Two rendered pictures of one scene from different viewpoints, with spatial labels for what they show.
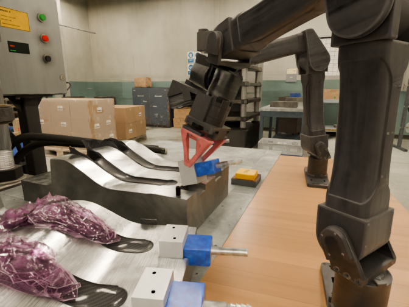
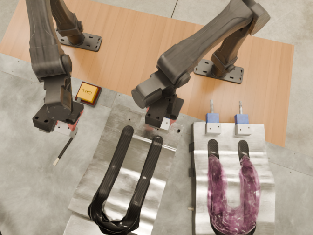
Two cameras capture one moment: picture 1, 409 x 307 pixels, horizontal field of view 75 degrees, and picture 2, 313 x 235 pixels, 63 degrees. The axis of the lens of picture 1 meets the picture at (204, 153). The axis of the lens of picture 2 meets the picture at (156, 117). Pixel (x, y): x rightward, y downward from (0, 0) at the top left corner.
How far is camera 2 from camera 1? 0.93 m
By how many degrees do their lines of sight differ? 80
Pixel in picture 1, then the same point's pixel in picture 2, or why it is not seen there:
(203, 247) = (217, 115)
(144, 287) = (247, 131)
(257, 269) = (198, 99)
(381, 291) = not seen: hidden behind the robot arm
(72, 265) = (236, 163)
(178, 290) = (241, 122)
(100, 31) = not seen: outside the picture
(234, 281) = (206, 108)
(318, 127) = (71, 17)
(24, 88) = not seen: outside the picture
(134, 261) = (223, 143)
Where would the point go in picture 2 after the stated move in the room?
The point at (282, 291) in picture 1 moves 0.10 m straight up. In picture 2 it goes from (209, 91) to (216, 81)
